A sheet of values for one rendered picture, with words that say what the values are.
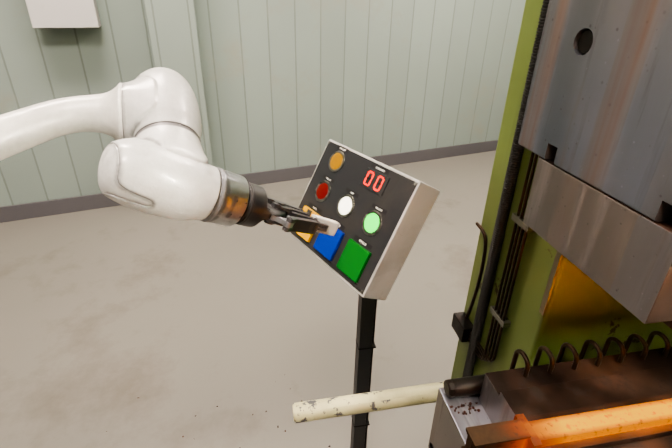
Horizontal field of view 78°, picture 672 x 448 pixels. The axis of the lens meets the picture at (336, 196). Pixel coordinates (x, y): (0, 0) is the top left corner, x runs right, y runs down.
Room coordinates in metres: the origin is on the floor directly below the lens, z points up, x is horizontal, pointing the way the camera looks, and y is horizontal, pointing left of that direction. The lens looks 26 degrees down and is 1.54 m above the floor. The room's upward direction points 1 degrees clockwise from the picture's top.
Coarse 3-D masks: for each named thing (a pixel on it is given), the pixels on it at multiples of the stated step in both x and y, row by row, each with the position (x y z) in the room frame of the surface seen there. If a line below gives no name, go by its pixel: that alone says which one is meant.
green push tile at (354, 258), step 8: (352, 240) 0.81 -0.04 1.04; (344, 248) 0.81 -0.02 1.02; (352, 248) 0.79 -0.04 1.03; (360, 248) 0.78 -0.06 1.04; (344, 256) 0.79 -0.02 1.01; (352, 256) 0.78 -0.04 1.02; (360, 256) 0.77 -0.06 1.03; (368, 256) 0.75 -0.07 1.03; (344, 264) 0.78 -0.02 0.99; (352, 264) 0.77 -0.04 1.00; (360, 264) 0.75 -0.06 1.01; (344, 272) 0.77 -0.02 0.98; (352, 272) 0.75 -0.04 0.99; (360, 272) 0.74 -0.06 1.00; (352, 280) 0.74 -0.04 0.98
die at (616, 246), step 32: (544, 160) 0.49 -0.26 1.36; (544, 192) 0.47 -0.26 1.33; (576, 192) 0.42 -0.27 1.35; (544, 224) 0.46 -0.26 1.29; (576, 224) 0.41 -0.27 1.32; (608, 224) 0.37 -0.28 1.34; (640, 224) 0.34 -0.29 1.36; (576, 256) 0.40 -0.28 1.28; (608, 256) 0.36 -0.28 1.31; (640, 256) 0.33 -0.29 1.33; (608, 288) 0.35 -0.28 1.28; (640, 288) 0.32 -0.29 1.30; (640, 320) 0.31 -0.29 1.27
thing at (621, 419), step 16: (560, 416) 0.40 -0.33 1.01; (576, 416) 0.40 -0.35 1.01; (592, 416) 0.40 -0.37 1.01; (608, 416) 0.40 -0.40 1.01; (624, 416) 0.40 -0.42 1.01; (640, 416) 0.40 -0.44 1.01; (656, 416) 0.40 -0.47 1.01; (480, 432) 0.36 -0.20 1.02; (496, 432) 0.36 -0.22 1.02; (512, 432) 0.36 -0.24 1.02; (528, 432) 0.37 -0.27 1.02; (544, 432) 0.37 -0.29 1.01; (560, 432) 0.37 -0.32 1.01; (576, 432) 0.37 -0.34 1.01; (592, 432) 0.38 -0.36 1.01; (608, 432) 0.38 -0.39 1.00
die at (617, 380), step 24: (624, 360) 0.53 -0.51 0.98; (648, 360) 0.53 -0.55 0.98; (504, 384) 0.47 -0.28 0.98; (528, 384) 0.48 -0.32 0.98; (552, 384) 0.47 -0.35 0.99; (576, 384) 0.47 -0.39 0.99; (600, 384) 0.47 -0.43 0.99; (624, 384) 0.47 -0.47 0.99; (648, 384) 0.47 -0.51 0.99; (504, 408) 0.44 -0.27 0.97; (528, 408) 0.42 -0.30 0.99; (552, 408) 0.42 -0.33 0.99; (576, 408) 0.42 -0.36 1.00; (600, 408) 0.42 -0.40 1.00; (624, 432) 0.38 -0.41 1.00; (648, 432) 0.38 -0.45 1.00
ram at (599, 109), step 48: (576, 0) 0.50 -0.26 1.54; (624, 0) 0.43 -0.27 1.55; (576, 48) 0.48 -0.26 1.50; (624, 48) 0.42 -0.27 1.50; (528, 96) 0.54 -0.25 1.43; (576, 96) 0.46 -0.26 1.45; (624, 96) 0.40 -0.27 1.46; (528, 144) 0.52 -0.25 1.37; (576, 144) 0.44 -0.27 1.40; (624, 144) 0.38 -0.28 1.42; (624, 192) 0.37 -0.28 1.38
